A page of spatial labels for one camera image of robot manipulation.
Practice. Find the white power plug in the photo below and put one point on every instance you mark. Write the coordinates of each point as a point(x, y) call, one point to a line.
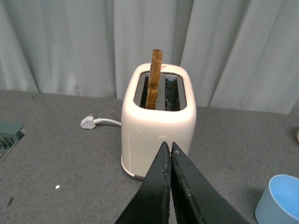
point(90, 122)

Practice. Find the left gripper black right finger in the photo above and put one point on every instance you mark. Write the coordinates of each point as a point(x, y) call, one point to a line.
point(195, 199)

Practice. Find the green dish rack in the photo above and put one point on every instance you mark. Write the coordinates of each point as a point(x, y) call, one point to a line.
point(10, 134)

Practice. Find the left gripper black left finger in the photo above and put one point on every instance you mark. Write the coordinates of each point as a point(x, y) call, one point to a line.
point(151, 203)

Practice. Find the blue cup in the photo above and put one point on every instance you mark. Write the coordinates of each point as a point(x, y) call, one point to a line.
point(279, 203)

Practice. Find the toasted bread slice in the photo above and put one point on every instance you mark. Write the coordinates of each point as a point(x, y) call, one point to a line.
point(154, 78)

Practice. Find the white curtain backdrop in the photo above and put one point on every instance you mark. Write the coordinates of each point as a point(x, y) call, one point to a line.
point(241, 54)

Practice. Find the cream two-slot toaster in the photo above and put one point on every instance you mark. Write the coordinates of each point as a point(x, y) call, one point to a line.
point(143, 130)

